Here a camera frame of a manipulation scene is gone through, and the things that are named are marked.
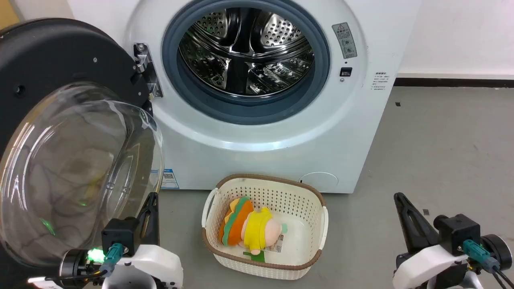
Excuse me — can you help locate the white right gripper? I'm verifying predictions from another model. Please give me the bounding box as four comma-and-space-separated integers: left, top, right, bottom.
392, 192, 469, 289

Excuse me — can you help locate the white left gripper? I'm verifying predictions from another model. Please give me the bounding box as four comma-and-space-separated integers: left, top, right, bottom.
102, 192, 184, 289

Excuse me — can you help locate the black washer door glass bowl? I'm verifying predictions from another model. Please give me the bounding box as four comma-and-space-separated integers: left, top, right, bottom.
0, 18, 165, 289

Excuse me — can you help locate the white front-load washing machine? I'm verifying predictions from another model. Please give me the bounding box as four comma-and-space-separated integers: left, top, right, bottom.
66, 0, 422, 194

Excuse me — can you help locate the metal door hinge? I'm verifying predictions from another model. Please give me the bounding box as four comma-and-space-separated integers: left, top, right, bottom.
133, 43, 163, 99

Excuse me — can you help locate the blue white energy label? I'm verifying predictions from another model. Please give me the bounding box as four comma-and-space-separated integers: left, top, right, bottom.
161, 168, 180, 190

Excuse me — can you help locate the plush doll yellow shirt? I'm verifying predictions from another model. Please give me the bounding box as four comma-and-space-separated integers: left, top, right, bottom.
218, 197, 288, 264

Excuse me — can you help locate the round white filter cover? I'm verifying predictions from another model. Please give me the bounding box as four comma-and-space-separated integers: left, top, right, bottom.
299, 172, 339, 193

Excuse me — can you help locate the cream plastic laundry basket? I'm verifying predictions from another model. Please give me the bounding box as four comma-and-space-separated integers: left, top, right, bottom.
201, 174, 329, 281

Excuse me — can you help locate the white doll tag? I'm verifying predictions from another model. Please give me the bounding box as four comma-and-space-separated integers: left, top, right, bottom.
264, 234, 285, 253

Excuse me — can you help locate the grey warning sticker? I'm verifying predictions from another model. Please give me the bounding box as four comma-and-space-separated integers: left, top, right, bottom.
332, 22, 358, 59

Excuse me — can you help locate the stainless steel washer drum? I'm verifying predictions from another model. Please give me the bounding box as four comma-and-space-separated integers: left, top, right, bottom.
178, 7, 316, 99

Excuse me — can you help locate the tan wooden board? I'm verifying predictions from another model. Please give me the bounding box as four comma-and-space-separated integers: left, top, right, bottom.
0, 0, 20, 31

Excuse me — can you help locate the left teal plug black cable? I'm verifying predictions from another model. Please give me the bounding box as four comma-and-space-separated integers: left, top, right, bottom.
43, 242, 123, 281

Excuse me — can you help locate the teal plug black cable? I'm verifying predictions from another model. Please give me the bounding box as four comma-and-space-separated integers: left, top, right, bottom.
463, 239, 514, 289
43, 242, 123, 281

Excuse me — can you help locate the right teal plug black cable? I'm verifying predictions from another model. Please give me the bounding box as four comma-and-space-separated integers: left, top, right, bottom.
463, 239, 514, 289

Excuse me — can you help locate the black wall baseboard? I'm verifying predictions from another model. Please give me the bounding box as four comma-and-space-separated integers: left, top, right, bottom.
394, 77, 514, 88

